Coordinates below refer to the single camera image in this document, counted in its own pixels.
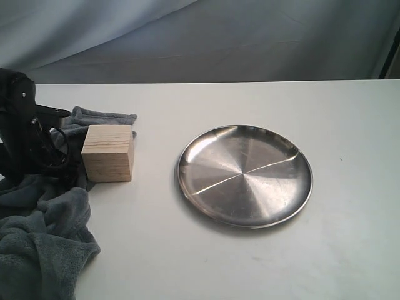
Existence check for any grey fleece towel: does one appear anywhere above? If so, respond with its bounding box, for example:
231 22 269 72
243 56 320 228
1 106 136 299

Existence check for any light wooden cube block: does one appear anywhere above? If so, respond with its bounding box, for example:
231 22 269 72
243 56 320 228
81 124 134 183

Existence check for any round stainless steel plate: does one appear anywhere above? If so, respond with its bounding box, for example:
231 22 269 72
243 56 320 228
176 125 313 229

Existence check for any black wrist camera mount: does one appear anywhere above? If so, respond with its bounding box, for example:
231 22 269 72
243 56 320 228
36 104 71 128

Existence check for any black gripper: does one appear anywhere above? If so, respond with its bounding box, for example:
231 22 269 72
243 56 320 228
1 68 88 191

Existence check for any grey backdrop cloth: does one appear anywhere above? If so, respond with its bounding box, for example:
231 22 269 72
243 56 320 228
1 1 399 84

